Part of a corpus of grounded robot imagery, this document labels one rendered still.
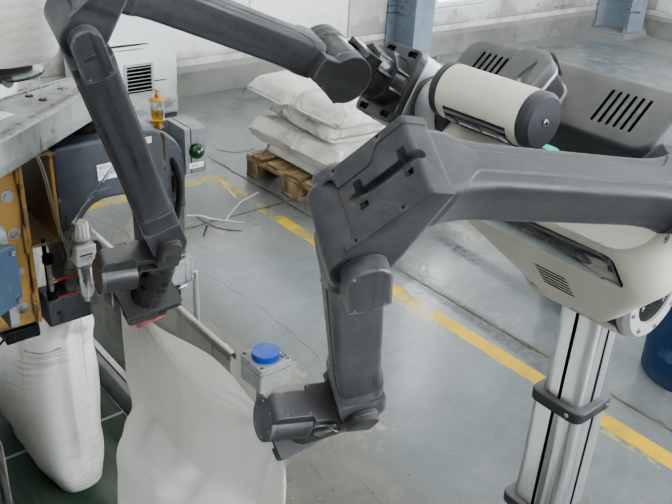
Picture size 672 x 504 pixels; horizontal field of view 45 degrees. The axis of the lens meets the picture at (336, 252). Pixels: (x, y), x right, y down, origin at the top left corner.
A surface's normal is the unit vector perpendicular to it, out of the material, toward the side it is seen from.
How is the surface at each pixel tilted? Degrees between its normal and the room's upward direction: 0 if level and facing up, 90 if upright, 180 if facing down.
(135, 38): 90
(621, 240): 40
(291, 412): 31
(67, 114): 90
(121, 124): 104
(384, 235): 120
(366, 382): 111
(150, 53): 90
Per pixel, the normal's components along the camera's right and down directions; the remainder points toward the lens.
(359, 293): 0.26, 0.84
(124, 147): 0.42, 0.67
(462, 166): 0.41, -0.55
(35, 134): 0.98, 0.15
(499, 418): 0.05, -0.88
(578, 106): -0.46, -0.51
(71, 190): 0.63, 0.39
